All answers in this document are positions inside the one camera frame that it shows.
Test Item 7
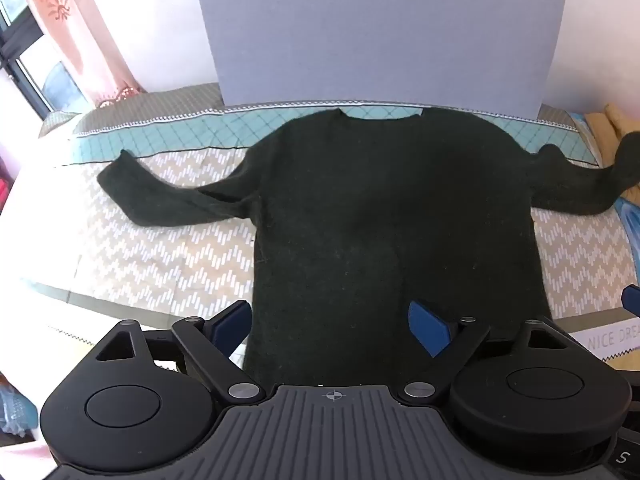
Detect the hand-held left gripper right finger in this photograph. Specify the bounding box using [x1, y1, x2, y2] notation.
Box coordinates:
[397, 300, 584, 406]

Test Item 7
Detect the window with dark frame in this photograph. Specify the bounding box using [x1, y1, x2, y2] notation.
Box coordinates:
[0, 0, 87, 113]

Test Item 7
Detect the grey headboard panel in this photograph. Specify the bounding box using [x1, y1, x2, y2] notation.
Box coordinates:
[191, 0, 571, 118]

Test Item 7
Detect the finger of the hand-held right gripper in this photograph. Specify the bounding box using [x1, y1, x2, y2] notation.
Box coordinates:
[621, 285, 640, 319]

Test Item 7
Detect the dark green sweater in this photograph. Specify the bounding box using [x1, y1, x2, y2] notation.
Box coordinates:
[97, 107, 640, 386]

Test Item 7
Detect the yellow cloth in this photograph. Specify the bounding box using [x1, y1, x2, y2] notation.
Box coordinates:
[584, 103, 640, 171]

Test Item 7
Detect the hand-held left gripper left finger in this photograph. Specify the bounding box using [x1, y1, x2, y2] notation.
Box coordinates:
[95, 300, 266, 406]

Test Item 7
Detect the blue printed cloth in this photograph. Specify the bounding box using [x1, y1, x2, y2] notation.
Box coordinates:
[616, 197, 640, 266]

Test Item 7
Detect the pink patterned curtain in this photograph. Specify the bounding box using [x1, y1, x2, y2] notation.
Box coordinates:
[15, 0, 147, 109]

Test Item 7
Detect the zigzag printed bed blanket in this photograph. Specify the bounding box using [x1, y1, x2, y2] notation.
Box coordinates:
[20, 82, 640, 361]

